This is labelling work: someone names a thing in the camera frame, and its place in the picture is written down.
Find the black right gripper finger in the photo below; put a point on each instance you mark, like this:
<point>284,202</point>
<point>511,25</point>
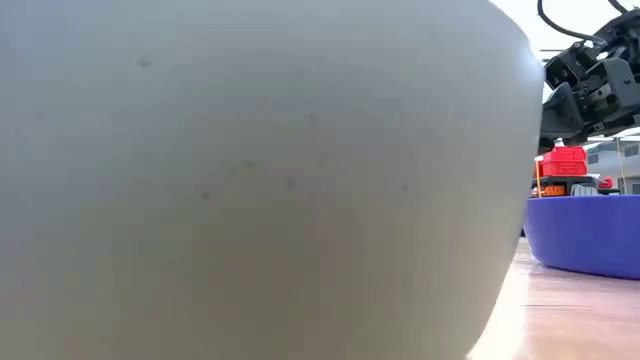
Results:
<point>562,120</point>
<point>627,82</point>

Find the blue plastic bowl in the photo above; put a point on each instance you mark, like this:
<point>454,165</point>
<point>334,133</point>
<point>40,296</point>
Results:
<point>585,235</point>

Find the red plastic crate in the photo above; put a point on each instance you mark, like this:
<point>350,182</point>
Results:
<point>565,161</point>

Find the black plastic crate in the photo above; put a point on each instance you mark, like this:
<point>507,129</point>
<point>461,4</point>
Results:
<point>565,182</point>

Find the white cabinet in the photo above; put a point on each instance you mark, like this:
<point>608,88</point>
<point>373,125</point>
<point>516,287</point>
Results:
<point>612,160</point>

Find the thin yellow pole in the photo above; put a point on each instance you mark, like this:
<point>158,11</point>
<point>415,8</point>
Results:
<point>538,180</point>

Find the small red object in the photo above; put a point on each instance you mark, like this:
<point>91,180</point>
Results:
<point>606,183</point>

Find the large grey-white bowl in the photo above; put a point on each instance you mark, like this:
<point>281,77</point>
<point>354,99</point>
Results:
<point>250,190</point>

